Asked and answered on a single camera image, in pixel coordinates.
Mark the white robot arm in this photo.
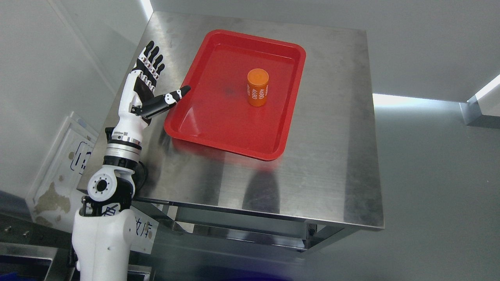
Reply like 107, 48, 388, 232
72, 132, 143, 281

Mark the red plastic tray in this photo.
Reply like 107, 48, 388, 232
164, 30, 307, 161

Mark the steel shelf front rail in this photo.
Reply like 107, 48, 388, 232
0, 213, 75, 281

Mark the orange cylindrical capacitor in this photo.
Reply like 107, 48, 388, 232
247, 69, 270, 107

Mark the white sign board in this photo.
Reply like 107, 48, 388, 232
25, 111, 161, 254

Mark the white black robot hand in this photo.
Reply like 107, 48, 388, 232
107, 41, 191, 147

